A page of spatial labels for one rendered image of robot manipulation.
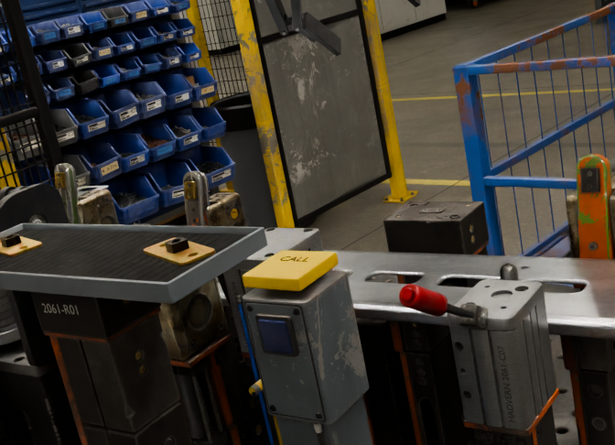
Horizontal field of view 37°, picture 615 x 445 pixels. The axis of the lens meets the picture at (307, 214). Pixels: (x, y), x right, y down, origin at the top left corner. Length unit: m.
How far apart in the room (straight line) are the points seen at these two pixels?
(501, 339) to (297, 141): 3.61
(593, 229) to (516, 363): 0.33
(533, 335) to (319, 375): 0.23
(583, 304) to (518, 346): 0.16
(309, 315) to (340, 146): 3.96
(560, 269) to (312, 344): 0.43
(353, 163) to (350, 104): 0.31
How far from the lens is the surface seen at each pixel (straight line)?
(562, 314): 0.98
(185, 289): 0.78
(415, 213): 1.28
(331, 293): 0.76
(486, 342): 0.86
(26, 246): 1.03
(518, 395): 0.88
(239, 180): 4.80
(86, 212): 1.76
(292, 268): 0.75
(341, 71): 4.69
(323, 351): 0.76
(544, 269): 1.10
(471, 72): 3.03
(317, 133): 4.53
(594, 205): 1.14
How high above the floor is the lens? 1.41
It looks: 16 degrees down
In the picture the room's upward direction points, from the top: 12 degrees counter-clockwise
